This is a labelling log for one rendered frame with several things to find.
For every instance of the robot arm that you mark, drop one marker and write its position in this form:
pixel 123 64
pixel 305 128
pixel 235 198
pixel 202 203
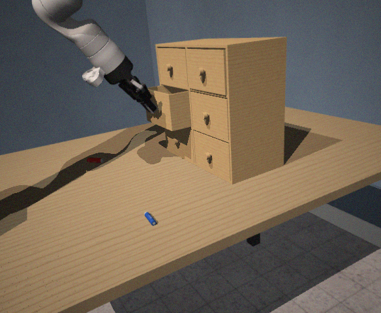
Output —
pixel 87 35

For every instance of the red battery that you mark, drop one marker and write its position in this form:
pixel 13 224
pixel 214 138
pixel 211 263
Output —
pixel 96 160

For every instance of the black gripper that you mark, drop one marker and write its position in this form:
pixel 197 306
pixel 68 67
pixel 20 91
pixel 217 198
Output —
pixel 122 75

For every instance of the small wooden chest of drawers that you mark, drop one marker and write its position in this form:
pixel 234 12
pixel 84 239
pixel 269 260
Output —
pixel 256 82

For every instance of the blue aaa battery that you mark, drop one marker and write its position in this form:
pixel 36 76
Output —
pixel 150 218

